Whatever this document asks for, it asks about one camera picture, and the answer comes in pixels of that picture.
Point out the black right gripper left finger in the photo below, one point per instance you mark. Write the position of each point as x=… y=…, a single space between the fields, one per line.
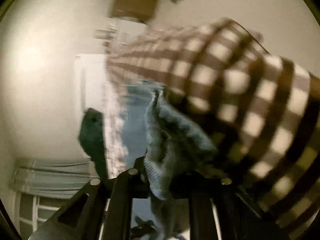
x=102 y=209

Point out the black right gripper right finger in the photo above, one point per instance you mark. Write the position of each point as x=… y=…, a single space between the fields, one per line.
x=219 y=210

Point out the blue denim pants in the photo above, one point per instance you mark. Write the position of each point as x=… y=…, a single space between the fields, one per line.
x=172 y=143

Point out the white shelf unit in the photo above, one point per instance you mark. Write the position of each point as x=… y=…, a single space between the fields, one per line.
x=32 y=211

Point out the white floral bed sheet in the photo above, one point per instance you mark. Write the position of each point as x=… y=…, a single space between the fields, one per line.
x=115 y=151

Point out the dark green hanging cloth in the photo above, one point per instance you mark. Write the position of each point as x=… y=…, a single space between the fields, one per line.
x=91 y=139

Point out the brown checkered shirt sleeve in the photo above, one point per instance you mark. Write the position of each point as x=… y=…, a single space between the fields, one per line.
x=261 y=110

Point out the brown cardboard box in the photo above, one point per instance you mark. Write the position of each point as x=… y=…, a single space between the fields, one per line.
x=142 y=10

